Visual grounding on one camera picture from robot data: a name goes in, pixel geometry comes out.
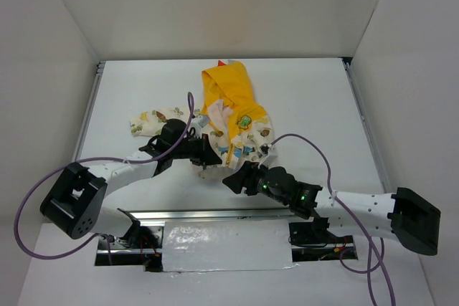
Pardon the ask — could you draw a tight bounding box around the cream yellow dinosaur kids jacket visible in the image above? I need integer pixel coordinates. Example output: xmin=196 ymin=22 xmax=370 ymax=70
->
xmin=126 ymin=57 xmax=279 ymax=180

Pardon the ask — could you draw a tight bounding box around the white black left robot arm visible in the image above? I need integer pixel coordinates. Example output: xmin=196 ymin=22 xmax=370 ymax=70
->
xmin=40 ymin=115 xmax=222 ymax=248

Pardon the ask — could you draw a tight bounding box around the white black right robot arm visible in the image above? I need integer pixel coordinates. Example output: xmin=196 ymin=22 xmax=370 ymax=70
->
xmin=222 ymin=162 xmax=441 ymax=256

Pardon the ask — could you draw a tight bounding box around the white glossy cover plate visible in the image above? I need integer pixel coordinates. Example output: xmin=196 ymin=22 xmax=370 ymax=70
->
xmin=162 ymin=219 xmax=293 ymax=272

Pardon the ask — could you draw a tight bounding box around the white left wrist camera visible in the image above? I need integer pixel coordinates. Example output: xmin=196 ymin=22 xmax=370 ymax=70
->
xmin=190 ymin=115 xmax=209 ymax=137

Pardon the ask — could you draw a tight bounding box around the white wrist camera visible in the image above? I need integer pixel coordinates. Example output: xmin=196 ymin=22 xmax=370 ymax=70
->
xmin=260 ymin=143 xmax=278 ymax=168
xmin=190 ymin=115 xmax=209 ymax=137

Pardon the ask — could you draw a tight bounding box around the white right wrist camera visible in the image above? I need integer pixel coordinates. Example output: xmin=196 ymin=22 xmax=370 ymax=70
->
xmin=260 ymin=143 xmax=278 ymax=168

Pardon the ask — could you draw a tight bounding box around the aluminium front table rail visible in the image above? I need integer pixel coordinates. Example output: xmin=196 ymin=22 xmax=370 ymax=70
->
xmin=128 ymin=208 xmax=295 ymax=222

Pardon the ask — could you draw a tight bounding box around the aluminium right side rail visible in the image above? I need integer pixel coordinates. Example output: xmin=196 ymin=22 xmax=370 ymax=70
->
xmin=341 ymin=57 xmax=397 ymax=193

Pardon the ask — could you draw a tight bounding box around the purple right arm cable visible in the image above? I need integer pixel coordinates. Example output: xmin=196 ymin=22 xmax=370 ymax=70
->
xmin=267 ymin=133 xmax=398 ymax=306

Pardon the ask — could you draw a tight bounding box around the aluminium left side rail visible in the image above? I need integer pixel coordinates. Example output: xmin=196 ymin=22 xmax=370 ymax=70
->
xmin=72 ymin=61 xmax=105 ymax=161

